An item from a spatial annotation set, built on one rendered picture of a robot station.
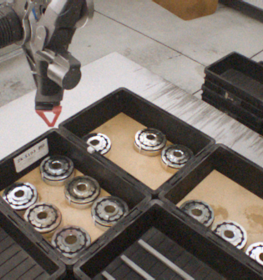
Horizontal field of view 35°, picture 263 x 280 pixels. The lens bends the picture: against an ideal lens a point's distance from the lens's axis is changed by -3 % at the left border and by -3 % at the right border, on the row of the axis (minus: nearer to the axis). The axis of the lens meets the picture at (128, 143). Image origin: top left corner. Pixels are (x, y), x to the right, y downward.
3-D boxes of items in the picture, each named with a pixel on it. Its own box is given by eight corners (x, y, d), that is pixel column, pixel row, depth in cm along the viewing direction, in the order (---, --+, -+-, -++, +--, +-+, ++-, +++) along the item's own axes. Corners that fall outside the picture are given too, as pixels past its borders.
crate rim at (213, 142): (55, 131, 131) (55, 125, 129) (122, 90, 148) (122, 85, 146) (153, 202, 112) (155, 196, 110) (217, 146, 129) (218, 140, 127)
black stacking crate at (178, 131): (59, 153, 138) (55, 127, 130) (121, 112, 154) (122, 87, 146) (151, 222, 119) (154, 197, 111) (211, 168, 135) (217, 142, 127)
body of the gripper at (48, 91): (64, 83, 111) (62, 59, 106) (60, 107, 103) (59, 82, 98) (40, 83, 110) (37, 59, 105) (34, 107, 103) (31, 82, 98)
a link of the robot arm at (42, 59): (48, 41, 101) (29, 50, 98) (65, 52, 97) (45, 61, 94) (50, 65, 105) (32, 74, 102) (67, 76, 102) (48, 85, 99)
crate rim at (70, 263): (-25, 182, 114) (-27, 175, 113) (55, 131, 131) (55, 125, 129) (70, 272, 95) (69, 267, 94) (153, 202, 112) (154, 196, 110)
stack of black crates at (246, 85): (192, 132, 248) (202, 68, 218) (221, 111, 264) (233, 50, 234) (247, 169, 228) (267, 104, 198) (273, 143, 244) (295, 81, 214)
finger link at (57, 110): (65, 114, 114) (63, 86, 107) (63, 132, 109) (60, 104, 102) (40, 114, 113) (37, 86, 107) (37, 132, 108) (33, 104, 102)
